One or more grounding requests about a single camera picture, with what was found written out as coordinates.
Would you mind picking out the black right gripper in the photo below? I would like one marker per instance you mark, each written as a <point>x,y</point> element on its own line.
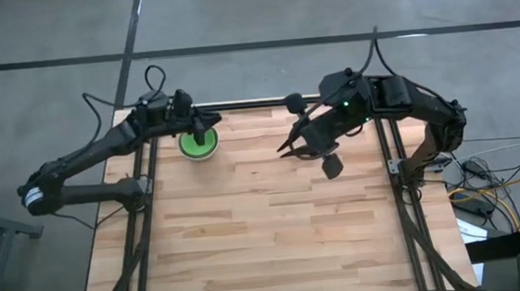
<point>328,128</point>

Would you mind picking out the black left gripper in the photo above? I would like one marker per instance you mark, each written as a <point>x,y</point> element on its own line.
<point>167,115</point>

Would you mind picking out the cream ribbed bowl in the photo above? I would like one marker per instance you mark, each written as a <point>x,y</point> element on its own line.
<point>200,157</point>

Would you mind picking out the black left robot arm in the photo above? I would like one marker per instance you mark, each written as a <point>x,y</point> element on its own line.
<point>88,152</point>

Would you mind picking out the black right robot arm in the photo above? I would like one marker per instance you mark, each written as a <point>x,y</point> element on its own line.
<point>424,101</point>

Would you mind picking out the black power adapter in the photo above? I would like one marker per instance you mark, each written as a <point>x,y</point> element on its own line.
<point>476,206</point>

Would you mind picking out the white paper sheet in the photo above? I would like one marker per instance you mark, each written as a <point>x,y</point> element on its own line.
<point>471,231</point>

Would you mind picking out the silver mounting bracket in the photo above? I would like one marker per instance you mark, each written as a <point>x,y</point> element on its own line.
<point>394,166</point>

